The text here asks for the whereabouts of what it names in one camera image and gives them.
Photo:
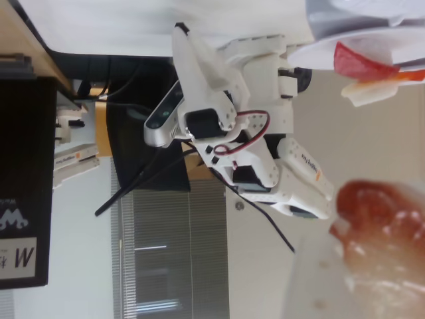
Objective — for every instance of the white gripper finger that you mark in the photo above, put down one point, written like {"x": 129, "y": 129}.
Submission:
{"x": 315, "y": 285}

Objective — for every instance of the white camera-carrying gripper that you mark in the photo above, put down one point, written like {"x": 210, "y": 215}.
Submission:
{"x": 201, "y": 123}

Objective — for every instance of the red shrimp sushi piece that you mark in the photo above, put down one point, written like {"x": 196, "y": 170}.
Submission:
{"x": 375, "y": 212}

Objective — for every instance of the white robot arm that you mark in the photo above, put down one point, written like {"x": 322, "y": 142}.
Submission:
{"x": 71, "y": 163}
{"x": 299, "y": 189}

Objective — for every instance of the red tuna sushi piece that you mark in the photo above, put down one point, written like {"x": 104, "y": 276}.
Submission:
{"x": 358, "y": 64}

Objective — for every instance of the black table clamp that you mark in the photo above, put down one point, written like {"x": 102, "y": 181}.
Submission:
{"x": 305, "y": 79}

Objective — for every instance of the black partition panel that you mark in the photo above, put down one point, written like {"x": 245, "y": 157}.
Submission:
{"x": 126, "y": 149}

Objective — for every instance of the brown cardboard panel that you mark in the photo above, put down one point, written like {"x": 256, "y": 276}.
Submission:
{"x": 101, "y": 129}

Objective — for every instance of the white round plate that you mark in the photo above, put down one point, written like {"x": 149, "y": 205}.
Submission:
{"x": 315, "y": 54}

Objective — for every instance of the grey window blind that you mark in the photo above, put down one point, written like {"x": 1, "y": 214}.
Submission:
{"x": 159, "y": 226}

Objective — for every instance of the light wooden desk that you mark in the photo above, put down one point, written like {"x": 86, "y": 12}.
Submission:
{"x": 20, "y": 30}

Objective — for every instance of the grey ribbed block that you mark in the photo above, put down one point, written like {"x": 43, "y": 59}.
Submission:
{"x": 16, "y": 66}

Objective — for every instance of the black box with white label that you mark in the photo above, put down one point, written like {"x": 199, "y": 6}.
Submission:
{"x": 26, "y": 149}

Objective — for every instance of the silver depth camera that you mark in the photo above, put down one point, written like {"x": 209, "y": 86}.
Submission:
{"x": 162, "y": 116}

